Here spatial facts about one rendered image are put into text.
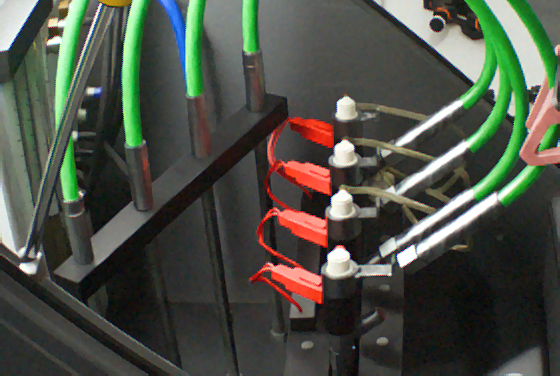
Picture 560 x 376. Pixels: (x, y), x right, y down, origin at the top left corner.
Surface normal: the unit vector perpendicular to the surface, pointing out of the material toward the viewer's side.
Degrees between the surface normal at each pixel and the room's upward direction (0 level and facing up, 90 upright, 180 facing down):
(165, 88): 90
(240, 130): 0
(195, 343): 0
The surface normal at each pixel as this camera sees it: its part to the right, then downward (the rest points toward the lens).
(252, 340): -0.07, -0.86
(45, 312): 0.62, -0.65
